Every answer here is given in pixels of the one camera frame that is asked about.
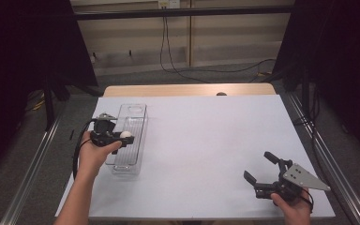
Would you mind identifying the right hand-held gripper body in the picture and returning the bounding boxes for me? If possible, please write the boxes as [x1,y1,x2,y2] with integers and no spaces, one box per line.
[253,158,332,203]

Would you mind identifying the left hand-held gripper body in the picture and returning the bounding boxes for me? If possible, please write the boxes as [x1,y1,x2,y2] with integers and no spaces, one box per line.
[88,112,123,148]

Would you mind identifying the clear plastic container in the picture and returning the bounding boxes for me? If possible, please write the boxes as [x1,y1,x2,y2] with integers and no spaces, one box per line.
[104,102,149,175]

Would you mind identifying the person's left hand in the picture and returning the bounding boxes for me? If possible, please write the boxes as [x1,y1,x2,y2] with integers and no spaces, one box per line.
[74,130,124,182]

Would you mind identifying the person's right hand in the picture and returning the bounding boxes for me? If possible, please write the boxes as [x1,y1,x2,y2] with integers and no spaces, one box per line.
[270,187,313,225]

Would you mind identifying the black metal stand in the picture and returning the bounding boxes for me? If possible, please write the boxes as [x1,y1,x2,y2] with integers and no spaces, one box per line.
[289,68,318,126]
[41,71,73,132]

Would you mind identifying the wooden table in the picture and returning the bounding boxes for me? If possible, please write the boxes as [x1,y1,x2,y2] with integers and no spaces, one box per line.
[102,82,278,98]

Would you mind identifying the black curtain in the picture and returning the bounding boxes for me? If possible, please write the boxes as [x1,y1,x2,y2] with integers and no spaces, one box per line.
[273,0,360,163]
[0,0,99,176]

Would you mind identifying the black horizontal bar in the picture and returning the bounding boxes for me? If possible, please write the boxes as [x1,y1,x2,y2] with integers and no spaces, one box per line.
[73,5,294,22]

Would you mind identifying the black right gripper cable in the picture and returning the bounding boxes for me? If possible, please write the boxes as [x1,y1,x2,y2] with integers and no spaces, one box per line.
[299,187,315,214]

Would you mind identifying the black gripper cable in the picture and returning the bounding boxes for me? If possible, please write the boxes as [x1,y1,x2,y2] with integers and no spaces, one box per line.
[71,117,98,182]
[299,187,315,214]

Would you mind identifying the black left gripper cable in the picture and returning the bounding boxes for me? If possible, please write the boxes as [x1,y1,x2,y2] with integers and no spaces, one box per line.
[71,117,98,182]

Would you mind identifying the aluminium floor rail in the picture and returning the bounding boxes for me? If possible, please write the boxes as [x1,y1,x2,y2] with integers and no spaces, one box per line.
[285,92,360,225]
[0,112,64,225]

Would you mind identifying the black power cable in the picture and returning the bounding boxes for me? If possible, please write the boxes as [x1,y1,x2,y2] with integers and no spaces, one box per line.
[159,17,212,84]
[165,17,278,74]

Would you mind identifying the white wall socket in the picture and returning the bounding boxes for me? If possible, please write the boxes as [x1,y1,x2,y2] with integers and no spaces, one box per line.
[157,0,181,9]

